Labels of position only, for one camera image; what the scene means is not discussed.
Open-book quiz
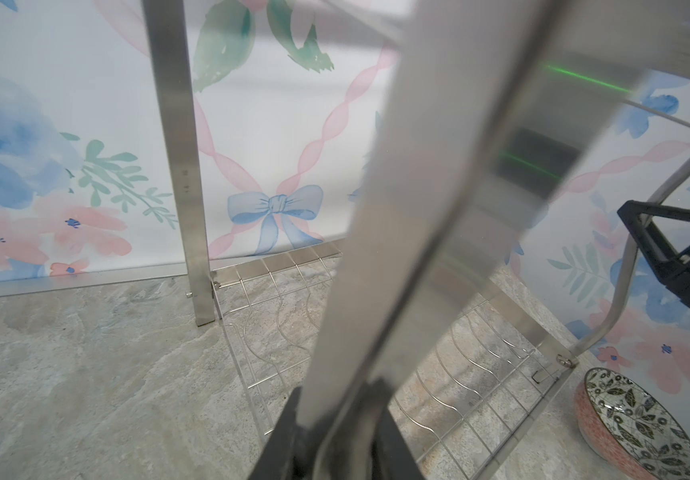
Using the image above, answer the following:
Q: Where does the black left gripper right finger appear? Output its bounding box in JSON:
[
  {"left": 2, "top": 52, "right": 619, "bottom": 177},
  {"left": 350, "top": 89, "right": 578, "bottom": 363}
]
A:
[{"left": 374, "top": 380, "right": 425, "bottom": 480}]

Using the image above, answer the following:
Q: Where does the stainless steel dish rack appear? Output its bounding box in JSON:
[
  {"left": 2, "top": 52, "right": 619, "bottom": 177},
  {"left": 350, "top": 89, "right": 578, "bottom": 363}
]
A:
[{"left": 140, "top": 0, "right": 690, "bottom": 480}]

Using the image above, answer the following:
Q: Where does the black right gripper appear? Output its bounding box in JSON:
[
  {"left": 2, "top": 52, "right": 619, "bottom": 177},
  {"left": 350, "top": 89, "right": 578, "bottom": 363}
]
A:
[{"left": 617, "top": 200, "right": 690, "bottom": 309}]

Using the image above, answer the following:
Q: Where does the black leaf pattern pink bowl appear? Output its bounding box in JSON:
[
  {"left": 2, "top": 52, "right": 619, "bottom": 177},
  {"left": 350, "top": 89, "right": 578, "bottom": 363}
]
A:
[{"left": 574, "top": 367, "right": 690, "bottom": 479}]

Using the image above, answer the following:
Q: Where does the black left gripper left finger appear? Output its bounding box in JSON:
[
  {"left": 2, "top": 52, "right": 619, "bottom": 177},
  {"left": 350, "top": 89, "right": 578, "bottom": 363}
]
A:
[{"left": 248, "top": 386, "right": 321, "bottom": 480}]

